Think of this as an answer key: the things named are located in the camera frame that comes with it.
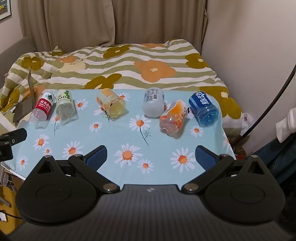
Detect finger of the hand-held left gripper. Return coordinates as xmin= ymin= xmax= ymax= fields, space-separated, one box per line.
xmin=0 ymin=128 xmax=27 ymax=146

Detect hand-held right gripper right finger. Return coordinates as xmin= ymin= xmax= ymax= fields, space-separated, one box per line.
xmin=181 ymin=145 xmax=271 ymax=194

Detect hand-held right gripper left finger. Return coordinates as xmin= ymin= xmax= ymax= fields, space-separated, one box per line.
xmin=29 ymin=145 xmax=121 ymax=194

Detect white board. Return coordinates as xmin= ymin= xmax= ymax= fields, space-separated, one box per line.
xmin=0 ymin=111 xmax=18 ymax=133

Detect cardboard piece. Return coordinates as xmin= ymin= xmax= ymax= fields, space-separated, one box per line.
xmin=12 ymin=70 xmax=39 ymax=122

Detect red label plastic bottle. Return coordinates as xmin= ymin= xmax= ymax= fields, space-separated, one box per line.
xmin=29 ymin=91 xmax=56 ymax=128

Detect daisy print blue tablecloth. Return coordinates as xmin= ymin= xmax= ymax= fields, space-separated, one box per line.
xmin=1 ymin=88 xmax=237 ymax=181

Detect orange label plastic bottle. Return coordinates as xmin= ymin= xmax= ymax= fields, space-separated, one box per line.
xmin=159 ymin=100 xmax=190 ymax=136

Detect blue plastic bottle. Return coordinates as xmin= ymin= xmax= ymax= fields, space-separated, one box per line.
xmin=188 ymin=91 xmax=220 ymax=126

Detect clear plastic bag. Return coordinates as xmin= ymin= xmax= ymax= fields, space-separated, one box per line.
xmin=240 ymin=112 xmax=256 ymax=136

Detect yellow box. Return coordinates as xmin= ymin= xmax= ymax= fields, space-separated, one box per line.
xmin=0 ymin=185 xmax=23 ymax=232

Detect yellow label plastic bottle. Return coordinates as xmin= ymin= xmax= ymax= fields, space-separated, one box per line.
xmin=96 ymin=88 xmax=127 ymax=118

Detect green label plastic bottle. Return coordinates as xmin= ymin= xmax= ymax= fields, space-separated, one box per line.
xmin=55 ymin=90 xmax=77 ymax=120

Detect white plastic bottle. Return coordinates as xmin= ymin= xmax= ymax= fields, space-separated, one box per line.
xmin=142 ymin=87 xmax=165 ymax=118

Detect blue jeans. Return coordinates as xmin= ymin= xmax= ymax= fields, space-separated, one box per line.
xmin=253 ymin=136 xmax=296 ymax=184

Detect grey upholstered headboard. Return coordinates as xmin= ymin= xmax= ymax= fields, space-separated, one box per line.
xmin=0 ymin=36 xmax=37 ymax=90

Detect white garment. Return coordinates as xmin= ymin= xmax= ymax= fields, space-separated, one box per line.
xmin=275 ymin=108 xmax=296 ymax=143

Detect striped flower print blanket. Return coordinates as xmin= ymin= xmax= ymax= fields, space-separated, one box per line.
xmin=0 ymin=39 xmax=244 ymax=131

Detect beige curtain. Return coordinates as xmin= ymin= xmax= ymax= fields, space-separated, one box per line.
xmin=17 ymin=0 xmax=116 ymax=53
xmin=112 ymin=0 xmax=208 ymax=54

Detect black cable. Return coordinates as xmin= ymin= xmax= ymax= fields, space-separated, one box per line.
xmin=231 ymin=62 xmax=296 ymax=147

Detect framed wall picture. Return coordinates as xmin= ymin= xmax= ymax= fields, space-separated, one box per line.
xmin=0 ymin=0 xmax=12 ymax=23

